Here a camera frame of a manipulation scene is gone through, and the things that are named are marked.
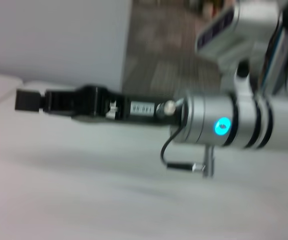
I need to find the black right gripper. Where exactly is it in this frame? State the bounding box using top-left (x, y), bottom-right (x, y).
top-left (70, 84), bottom-right (183, 129)

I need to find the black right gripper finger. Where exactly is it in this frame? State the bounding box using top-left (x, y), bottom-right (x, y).
top-left (14, 88), bottom-right (77, 118)

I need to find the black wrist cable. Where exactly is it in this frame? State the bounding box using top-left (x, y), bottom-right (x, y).
top-left (159, 98), bottom-right (207, 174)

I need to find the silver mounting post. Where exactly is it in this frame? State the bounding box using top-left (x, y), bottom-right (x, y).
top-left (203, 145), bottom-right (215, 179)

